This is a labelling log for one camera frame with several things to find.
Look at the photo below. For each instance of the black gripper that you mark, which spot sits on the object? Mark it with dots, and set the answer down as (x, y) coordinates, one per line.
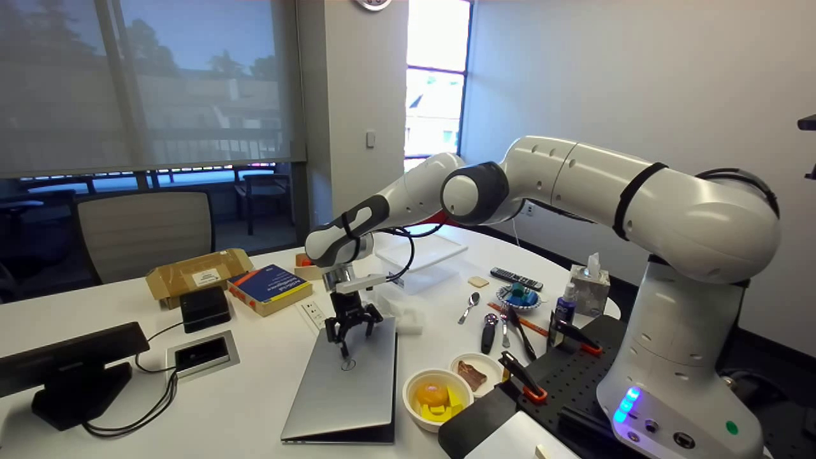
(351, 308)

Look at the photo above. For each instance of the silver laptop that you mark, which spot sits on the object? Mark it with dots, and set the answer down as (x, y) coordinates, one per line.
(347, 399)

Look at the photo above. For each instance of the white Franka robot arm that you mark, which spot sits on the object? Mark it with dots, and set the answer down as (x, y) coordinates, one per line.
(678, 221)

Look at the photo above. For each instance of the white paper card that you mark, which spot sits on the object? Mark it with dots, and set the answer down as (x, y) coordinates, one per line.
(315, 314)

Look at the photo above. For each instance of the white crumpled cloth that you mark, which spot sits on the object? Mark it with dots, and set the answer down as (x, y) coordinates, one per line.
(400, 309)

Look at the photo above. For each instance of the small orange box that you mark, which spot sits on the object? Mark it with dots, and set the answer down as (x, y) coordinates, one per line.
(306, 271)

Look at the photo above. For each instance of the orange toy ball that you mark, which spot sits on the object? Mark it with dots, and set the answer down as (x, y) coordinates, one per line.
(430, 394)

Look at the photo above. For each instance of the blue orange flat box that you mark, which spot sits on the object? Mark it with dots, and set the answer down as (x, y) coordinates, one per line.
(270, 286)

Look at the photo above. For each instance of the white bowl yellow toys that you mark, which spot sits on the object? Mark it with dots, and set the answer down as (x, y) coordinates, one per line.
(417, 408)

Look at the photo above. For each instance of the white closed notebook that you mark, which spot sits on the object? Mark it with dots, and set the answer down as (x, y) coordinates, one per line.
(425, 251)

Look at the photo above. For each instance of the yellow toy block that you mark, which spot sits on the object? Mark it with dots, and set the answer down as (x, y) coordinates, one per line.
(434, 413)

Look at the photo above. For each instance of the silver metal spoon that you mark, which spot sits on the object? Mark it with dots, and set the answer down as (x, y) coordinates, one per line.
(471, 308)

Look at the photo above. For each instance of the brown toy food piece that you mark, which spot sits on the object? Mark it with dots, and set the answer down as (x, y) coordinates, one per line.
(467, 374)

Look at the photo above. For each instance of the black handheld device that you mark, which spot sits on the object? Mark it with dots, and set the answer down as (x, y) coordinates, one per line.
(487, 333)

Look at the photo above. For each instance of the small beige block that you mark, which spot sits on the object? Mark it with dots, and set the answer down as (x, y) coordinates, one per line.
(481, 281)

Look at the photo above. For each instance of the white bowl brown food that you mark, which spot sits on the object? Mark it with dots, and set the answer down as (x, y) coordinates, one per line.
(487, 362)

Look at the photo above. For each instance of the black table mat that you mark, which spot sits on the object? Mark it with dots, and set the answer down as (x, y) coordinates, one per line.
(474, 421)

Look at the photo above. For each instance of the silver table outlet box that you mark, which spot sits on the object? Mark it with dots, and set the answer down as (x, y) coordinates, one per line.
(208, 350)

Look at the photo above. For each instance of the small black box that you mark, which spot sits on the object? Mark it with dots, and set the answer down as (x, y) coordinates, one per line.
(205, 308)

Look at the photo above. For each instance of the blue rimmed plate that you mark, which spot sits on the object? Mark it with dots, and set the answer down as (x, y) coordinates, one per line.
(518, 297)

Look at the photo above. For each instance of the black remote control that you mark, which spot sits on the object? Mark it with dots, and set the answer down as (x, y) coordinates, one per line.
(515, 279)

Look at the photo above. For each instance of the dark background chair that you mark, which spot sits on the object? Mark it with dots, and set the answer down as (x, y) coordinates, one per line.
(258, 193)

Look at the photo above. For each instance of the brown cardboard box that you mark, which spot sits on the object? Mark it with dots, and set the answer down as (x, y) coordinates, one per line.
(182, 279)

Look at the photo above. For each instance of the white flat board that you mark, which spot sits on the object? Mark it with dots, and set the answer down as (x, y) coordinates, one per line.
(511, 440)

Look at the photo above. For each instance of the beige office chair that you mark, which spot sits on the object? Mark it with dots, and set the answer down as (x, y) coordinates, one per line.
(144, 232)

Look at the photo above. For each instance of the white tissue box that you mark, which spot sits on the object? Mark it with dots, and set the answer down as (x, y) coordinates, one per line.
(590, 290)

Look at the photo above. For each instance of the black monitor on stand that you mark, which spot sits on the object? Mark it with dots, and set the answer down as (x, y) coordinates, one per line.
(68, 366)

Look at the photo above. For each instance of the grey window roller blind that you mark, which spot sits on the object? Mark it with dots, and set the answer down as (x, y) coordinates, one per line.
(144, 86)

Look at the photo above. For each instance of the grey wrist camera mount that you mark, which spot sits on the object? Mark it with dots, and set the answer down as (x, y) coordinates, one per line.
(361, 279)

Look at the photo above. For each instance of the white wall switch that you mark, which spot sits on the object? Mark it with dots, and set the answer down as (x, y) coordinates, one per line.
(371, 139)

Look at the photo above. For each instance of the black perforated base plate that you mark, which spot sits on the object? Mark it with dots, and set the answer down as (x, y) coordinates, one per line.
(574, 384)

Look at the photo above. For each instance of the round wall clock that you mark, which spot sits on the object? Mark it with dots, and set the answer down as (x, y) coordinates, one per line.
(372, 3)

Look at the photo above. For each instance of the black camera on stand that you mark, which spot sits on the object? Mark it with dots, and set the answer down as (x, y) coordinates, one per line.
(807, 124)

